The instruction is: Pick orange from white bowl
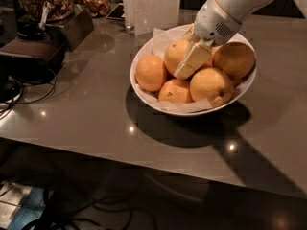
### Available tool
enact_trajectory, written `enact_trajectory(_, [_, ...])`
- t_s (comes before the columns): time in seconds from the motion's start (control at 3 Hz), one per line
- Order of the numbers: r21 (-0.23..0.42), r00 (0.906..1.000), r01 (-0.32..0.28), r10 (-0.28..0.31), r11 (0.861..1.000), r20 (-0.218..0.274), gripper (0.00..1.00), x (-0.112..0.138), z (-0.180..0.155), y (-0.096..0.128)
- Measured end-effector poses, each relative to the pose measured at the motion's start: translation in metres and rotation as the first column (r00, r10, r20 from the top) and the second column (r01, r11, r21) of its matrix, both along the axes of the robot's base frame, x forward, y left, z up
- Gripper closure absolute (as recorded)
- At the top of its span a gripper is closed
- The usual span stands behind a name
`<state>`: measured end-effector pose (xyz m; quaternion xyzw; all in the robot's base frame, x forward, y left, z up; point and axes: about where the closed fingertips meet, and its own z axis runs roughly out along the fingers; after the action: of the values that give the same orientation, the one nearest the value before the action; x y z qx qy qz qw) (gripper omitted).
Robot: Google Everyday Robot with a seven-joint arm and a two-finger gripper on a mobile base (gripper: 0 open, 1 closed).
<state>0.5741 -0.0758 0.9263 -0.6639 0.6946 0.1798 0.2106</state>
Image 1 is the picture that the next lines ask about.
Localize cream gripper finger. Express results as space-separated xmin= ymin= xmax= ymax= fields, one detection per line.
xmin=174 ymin=42 xmax=212 ymax=80
xmin=182 ymin=23 xmax=200 ymax=42

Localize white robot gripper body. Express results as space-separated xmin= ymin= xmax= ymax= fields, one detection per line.
xmin=194 ymin=0 xmax=241 ymax=45

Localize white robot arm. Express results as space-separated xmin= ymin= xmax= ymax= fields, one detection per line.
xmin=174 ymin=0 xmax=307 ymax=80

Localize white paper bowl liner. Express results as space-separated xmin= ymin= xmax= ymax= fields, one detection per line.
xmin=133 ymin=26 xmax=250 ymax=113

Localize white ceramic bowl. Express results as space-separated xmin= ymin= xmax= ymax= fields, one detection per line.
xmin=130 ymin=23 xmax=258 ymax=117

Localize bowl of dried snacks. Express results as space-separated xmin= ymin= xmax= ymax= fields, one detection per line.
xmin=76 ymin=0 xmax=110 ymax=18

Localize large orange front right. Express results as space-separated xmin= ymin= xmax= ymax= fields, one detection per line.
xmin=190 ymin=68 xmax=234 ymax=107

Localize large orange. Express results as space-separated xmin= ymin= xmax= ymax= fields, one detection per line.
xmin=190 ymin=68 xmax=234 ymax=107
xmin=212 ymin=42 xmax=256 ymax=80

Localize large orange at right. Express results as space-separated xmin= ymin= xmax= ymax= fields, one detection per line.
xmin=212 ymin=42 xmax=256 ymax=80

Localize smartphone on table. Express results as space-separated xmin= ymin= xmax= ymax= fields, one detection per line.
xmin=106 ymin=3 xmax=125 ymax=21

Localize dark metal box stand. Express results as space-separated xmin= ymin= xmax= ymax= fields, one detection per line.
xmin=17 ymin=4 xmax=95 ymax=53

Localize metal scoop in jar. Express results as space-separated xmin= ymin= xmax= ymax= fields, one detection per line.
xmin=38 ymin=1 xmax=51 ymax=30

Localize black device at left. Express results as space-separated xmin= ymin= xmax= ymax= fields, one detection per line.
xmin=0 ymin=37 xmax=66 ymax=102

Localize glass jar of nuts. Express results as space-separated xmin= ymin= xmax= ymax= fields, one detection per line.
xmin=19 ymin=0 xmax=74 ymax=22

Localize blue patterned floor mat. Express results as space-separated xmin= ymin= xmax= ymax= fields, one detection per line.
xmin=6 ymin=188 xmax=52 ymax=230

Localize black cables on table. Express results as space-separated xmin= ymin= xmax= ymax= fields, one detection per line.
xmin=0 ymin=68 xmax=59 ymax=118

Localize black cables on floor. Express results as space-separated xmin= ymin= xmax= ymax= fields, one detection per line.
xmin=18 ymin=185 xmax=159 ymax=230

